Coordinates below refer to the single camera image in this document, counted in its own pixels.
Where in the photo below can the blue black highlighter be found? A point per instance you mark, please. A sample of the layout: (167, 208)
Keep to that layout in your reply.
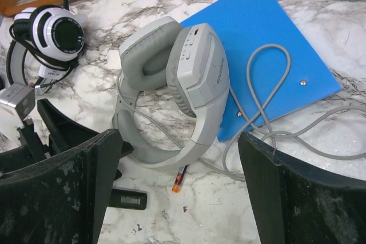
(128, 199)

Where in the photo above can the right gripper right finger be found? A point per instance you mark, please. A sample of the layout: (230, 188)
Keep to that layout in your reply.
(296, 202)

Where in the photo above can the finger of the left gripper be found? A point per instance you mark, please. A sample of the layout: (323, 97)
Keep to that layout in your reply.
(65, 133)

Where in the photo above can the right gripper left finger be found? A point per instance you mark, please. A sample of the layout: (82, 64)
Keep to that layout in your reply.
(62, 199)

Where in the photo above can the black white headphones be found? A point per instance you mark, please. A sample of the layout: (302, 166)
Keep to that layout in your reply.
(50, 34)

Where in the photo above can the grey white headphones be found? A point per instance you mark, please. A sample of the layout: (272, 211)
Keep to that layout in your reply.
(189, 61)

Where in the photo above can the red pen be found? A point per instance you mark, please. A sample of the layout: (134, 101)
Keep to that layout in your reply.
(179, 179)

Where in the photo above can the blue notebook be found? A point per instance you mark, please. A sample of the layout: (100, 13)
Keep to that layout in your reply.
(273, 69)

